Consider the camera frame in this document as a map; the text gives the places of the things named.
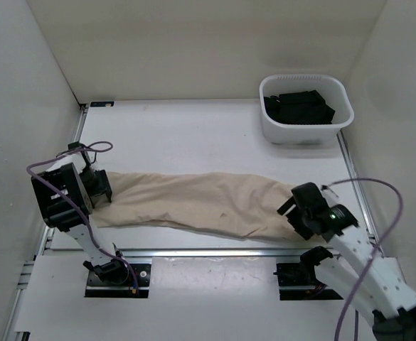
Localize white plastic basket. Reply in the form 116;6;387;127
259;74;355;144

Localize aluminium left rail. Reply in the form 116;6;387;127
1;104;89;341

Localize beige trousers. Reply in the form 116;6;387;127
92;172;303;242

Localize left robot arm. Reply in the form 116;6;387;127
26;152;137;288

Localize aluminium front rail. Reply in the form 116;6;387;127
123;248;308;259

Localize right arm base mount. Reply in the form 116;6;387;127
273;263;342;301

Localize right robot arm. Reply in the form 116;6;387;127
278;198;416;340

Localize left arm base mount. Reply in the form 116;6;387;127
83;260;151;298

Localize black folded trousers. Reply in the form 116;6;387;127
263;90;336;125

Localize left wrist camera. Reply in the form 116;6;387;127
68;141;97;166

